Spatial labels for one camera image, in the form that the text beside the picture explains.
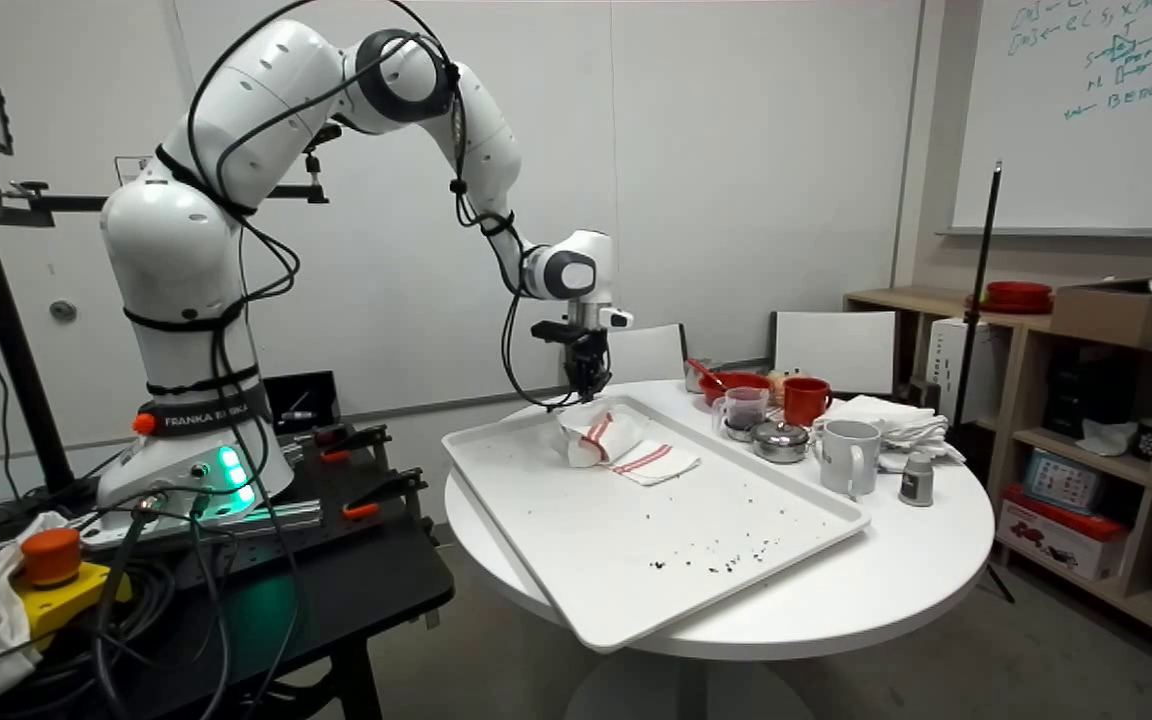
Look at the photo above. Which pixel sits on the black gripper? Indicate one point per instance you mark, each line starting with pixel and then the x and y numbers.
pixel 582 346

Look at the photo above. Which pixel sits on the white towel with red stripes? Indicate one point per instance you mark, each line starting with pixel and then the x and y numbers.
pixel 630 445

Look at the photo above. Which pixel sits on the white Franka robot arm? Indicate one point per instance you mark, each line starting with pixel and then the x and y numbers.
pixel 177 254

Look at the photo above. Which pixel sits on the white plastic tray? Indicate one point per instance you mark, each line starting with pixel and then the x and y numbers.
pixel 630 545

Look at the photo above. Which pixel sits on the white flat panel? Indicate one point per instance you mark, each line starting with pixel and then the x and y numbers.
pixel 648 352
pixel 836 350

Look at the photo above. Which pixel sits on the red bowl with dark contents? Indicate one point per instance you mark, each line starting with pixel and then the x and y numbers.
pixel 738 380

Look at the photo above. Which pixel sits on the clear glass with dark contents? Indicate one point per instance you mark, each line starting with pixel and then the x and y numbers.
pixel 744 417

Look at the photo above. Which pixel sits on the small round metal tin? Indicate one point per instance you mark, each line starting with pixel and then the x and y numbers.
pixel 783 445

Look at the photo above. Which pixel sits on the red cup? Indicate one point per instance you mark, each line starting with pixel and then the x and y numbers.
pixel 804 402

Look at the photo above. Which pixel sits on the white mug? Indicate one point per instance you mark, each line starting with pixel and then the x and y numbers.
pixel 844 457

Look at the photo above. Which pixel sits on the black device box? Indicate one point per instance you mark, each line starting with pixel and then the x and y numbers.
pixel 297 402

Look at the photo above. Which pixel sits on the black robot workbench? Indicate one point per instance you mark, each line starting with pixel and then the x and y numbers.
pixel 336 573

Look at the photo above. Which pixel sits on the stack of folded white cloths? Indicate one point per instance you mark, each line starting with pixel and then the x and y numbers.
pixel 900 420

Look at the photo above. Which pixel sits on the small grey shaker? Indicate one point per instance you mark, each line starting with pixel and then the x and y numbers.
pixel 917 480

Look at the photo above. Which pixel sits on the round white table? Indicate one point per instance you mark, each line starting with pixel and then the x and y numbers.
pixel 896 560

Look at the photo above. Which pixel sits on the white appliance box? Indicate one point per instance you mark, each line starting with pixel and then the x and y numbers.
pixel 959 365

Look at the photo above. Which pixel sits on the thin black pole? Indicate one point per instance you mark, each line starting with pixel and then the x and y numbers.
pixel 982 292

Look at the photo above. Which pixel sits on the blue printed box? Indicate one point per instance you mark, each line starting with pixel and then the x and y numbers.
pixel 1056 480

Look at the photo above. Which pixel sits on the red and white box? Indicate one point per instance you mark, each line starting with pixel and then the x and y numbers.
pixel 1056 532

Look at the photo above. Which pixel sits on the small open cardboard box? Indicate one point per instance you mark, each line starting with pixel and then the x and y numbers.
pixel 1116 317

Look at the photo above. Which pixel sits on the whiteboard with green writing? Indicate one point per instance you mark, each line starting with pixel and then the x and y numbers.
pixel 1083 122

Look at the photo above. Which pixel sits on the red stop button yellow box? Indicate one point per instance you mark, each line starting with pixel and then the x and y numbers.
pixel 54 567

